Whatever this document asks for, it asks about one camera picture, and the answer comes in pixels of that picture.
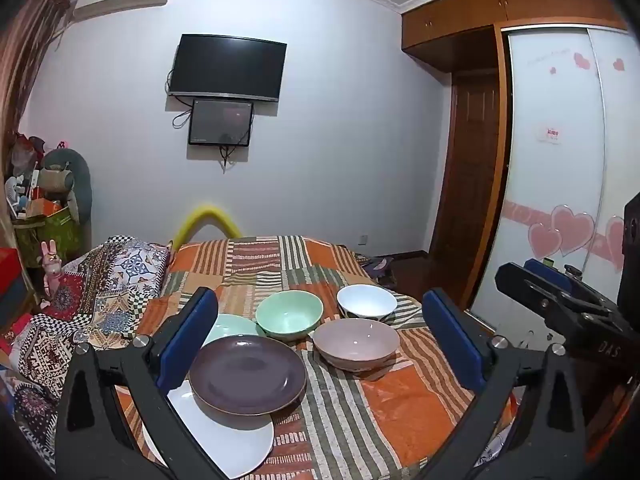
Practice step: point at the purple plate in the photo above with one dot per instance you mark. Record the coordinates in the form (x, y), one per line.
(245, 375)

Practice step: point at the light green plate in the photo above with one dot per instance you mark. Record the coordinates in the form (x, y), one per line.
(230, 327)

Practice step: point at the orange cardboard box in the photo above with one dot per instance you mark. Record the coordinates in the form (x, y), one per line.
(45, 207)

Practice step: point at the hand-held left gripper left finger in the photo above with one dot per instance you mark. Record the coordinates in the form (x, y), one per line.
(192, 330)

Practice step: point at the orange striped bedspread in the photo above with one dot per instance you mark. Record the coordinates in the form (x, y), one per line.
(375, 410)

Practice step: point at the patchwork patterned blanket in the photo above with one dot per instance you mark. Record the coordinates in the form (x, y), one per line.
(100, 285)

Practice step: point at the yellow foam tube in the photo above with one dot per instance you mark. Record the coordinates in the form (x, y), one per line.
(205, 210)

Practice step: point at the black wall television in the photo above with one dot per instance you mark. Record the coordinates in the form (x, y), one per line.
(225, 65)

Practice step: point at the purple cloth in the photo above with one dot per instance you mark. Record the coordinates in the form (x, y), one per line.
(380, 265)

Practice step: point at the white plate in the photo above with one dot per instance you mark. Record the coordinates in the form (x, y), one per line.
(225, 440)

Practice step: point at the white heart-print sliding door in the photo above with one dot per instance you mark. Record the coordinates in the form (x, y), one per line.
(622, 135)
(550, 160)

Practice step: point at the light green bowl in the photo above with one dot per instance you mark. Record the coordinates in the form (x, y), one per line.
(290, 315)

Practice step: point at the small black wall monitor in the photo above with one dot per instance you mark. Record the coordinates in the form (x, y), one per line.
(220, 122)

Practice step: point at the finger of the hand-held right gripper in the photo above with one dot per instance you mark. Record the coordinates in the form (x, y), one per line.
(520, 280)
(545, 270)

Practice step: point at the brown striped curtain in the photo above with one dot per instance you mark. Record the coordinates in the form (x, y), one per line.
(25, 60)

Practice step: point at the white bowl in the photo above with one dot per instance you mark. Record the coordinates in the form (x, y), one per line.
(367, 300)

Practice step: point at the red white sticker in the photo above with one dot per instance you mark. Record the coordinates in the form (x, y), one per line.
(550, 135)

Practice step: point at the pink bowl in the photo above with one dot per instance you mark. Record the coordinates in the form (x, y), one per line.
(355, 342)

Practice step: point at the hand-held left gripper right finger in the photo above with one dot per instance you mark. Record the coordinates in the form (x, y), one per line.
(450, 340)

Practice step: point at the wooden wardrobe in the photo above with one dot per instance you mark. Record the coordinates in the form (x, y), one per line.
(475, 15)

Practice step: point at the pink rabbit toy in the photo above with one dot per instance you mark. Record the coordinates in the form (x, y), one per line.
(50, 265)

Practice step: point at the brown wooden door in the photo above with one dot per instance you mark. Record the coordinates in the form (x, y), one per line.
(470, 185)

